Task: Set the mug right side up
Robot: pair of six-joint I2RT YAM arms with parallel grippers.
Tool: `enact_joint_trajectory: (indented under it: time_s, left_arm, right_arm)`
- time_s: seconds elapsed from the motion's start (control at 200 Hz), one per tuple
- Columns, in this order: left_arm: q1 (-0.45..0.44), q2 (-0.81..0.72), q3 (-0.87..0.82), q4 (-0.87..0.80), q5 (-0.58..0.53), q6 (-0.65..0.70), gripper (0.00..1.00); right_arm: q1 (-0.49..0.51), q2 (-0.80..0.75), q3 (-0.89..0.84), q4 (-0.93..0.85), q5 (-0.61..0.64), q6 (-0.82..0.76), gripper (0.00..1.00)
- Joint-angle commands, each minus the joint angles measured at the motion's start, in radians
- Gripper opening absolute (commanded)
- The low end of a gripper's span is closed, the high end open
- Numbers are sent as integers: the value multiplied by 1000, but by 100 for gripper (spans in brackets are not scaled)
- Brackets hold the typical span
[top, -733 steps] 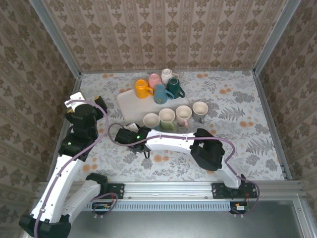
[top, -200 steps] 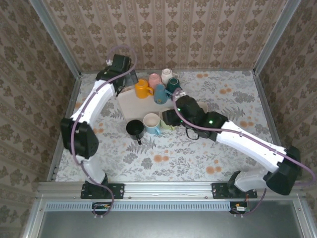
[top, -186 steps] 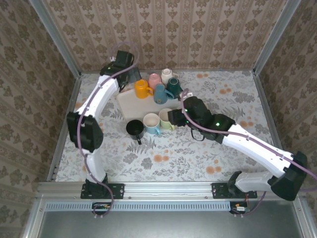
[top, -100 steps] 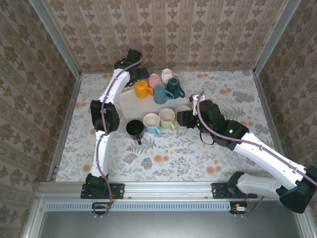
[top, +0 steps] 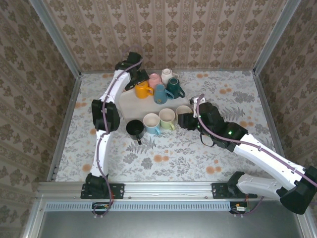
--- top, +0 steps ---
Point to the pink ceramic mug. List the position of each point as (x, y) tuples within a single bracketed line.
[(183, 109), (154, 79)]

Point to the orange mug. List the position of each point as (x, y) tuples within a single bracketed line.
[(142, 90)]

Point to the light green mug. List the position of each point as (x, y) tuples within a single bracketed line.
[(167, 116)]

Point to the white mug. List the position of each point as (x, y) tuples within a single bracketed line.
[(168, 74)]

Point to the teal blue mug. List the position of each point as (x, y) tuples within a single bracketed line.
[(160, 95)]

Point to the dark green mug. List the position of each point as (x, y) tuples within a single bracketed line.
[(174, 85)]

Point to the light blue mug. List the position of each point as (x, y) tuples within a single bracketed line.
[(151, 121)]

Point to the black mug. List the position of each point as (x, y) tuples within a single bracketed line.
[(135, 127)]

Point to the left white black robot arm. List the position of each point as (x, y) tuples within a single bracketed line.
[(101, 153)]

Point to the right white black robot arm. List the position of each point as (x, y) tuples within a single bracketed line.
[(267, 161)]

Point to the white plastic tray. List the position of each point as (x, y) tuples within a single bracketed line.
[(138, 105)]

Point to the floral tablecloth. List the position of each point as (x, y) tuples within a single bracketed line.
[(168, 158)]

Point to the small connector board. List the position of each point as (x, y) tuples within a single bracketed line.
[(239, 209), (101, 207)]

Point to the grey metal sheet panel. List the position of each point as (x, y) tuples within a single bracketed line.
[(161, 225)]

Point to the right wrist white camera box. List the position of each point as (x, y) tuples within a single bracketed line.
[(198, 100)]

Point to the aluminium side rail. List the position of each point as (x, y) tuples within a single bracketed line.
[(270, 111), (64, 124)]

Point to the long aluminium base rail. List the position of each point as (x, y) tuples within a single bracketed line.
[(168, 189)]

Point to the aluminium corner post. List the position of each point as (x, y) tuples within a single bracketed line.
[(275, 37), (54, 37)]

